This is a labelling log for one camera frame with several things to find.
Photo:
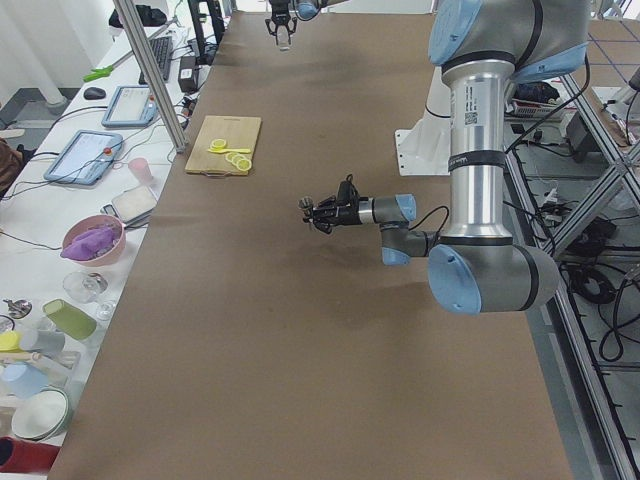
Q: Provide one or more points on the aluminium frame rack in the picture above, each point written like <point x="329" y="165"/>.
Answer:
<point x="573" y="190"/>

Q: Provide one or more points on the clear wine glass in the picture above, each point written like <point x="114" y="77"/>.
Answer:
<point x="89" y="288"/>

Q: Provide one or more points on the grey plastic cup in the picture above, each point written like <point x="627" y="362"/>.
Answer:
<point x="41" y="341"/>

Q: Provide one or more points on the blue teach pendant near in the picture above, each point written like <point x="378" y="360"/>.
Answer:
<point x="85" y="159"/>

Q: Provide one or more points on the green handled tool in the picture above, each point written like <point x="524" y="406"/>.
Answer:
<point x="105" y="71"/>

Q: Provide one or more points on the yellow plastic cup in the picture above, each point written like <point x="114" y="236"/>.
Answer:
<point x="10" y="342"/>

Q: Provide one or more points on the light blue cup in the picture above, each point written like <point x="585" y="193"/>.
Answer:
<point x="23" y="379"/>

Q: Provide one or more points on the white bowl green rim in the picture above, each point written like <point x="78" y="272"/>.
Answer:
<point x="43" y="415"/>

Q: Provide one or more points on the aluminium frame post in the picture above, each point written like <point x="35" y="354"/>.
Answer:
<point x="141" y="48"/>

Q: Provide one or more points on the yellow plastic knife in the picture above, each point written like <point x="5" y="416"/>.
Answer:
<point x="229" y="150"/>

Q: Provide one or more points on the black power adapter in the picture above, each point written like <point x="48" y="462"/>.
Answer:
<point x="188" y="75"/>

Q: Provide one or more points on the white digital scale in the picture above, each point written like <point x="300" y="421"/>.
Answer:
<point x="132" y="207"/>

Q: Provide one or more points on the clear glass shaker cup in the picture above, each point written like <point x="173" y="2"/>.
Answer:
<point x="283" y="38"/>

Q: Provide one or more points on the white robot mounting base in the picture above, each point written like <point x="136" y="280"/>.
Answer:
<point x="424" y="149"/>

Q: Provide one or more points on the purple cloth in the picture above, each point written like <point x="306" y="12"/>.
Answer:
<point x="91" y="244"/>

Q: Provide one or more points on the bamboo cutting board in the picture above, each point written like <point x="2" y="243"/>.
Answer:
<point x="224" y="132"/>

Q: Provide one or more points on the red object at corner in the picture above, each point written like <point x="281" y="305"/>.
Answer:
<point x="20" y="456"/>

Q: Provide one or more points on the wooden cup tree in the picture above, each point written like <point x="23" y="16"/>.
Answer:
<point x="59" y="368"/>

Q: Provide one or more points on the pink bowl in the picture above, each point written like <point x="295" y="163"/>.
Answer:
<point x="96" y="221"/>

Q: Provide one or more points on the blue teach pendant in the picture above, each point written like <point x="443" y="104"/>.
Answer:
<point x="85" y="159"/>
<point x="130" y="106"/>

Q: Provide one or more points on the steel measuring jigger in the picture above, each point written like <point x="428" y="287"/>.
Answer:
<point x="306" y="205"/>

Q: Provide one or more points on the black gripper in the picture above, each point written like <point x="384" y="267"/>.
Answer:
<point x="348" y="212"/>
<point x="280" y="12"/>

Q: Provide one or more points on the pink plastic cup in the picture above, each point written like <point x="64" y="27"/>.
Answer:
<point x="139" y="168"/>

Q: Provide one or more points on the blue teach pendant far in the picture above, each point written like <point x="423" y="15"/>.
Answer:
<point x="130" y="106"/>

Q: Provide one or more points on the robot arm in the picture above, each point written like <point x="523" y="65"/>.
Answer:
<point x="474" y="266"/>
<point x="307" y="10"/>

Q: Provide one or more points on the black computer mouse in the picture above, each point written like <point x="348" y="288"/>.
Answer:
<point x="94" y="93"/>

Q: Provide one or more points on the black keyboard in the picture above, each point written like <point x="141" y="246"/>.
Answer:
<point x="162" y="48"/>

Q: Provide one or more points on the green plastic cup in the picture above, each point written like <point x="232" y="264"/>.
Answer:
<point x="70" y="319"/>

